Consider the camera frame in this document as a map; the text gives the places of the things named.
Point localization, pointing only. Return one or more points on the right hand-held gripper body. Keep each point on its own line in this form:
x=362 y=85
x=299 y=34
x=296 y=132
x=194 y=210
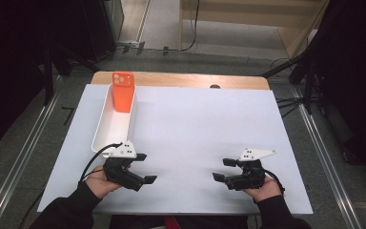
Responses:
x=251 y=176

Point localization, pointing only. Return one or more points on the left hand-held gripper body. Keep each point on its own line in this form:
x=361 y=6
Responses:
x=117 y=171

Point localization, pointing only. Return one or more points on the white plastic bin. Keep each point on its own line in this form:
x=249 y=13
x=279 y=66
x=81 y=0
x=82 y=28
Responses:
x=112 y=127

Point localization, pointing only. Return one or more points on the orange phone case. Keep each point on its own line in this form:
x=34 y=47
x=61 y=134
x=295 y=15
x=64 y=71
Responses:
x=123 y=93

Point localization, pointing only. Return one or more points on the person's right hand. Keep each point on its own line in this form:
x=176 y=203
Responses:
x=268 y=190

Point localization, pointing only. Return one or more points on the person's left hand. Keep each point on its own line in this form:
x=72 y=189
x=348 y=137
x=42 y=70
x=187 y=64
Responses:
x=98 y=184

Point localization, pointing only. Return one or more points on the person's dark lap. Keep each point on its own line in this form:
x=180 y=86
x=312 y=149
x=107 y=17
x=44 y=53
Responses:
x=209 y=222

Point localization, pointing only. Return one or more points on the red cloth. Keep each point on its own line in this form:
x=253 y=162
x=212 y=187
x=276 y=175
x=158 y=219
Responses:
x=171 y=223

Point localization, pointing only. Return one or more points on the white board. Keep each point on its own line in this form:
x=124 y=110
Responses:
x=184 y=133

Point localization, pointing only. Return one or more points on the wooden table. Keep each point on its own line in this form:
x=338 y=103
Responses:
x=171 y=79

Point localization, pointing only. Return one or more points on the black metal stand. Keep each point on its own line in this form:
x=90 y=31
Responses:
x=48 y=82
x=308 y=89

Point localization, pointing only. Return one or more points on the dark cabinet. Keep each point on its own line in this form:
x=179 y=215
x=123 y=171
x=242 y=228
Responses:
x=101 y=28

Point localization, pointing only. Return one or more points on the light wooden shelf unit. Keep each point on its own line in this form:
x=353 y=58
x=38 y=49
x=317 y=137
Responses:
x=251 y=12

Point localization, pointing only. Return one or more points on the metal floor rail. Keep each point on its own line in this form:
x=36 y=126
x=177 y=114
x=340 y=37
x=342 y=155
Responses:
x=16 y=162
x=324 y=159

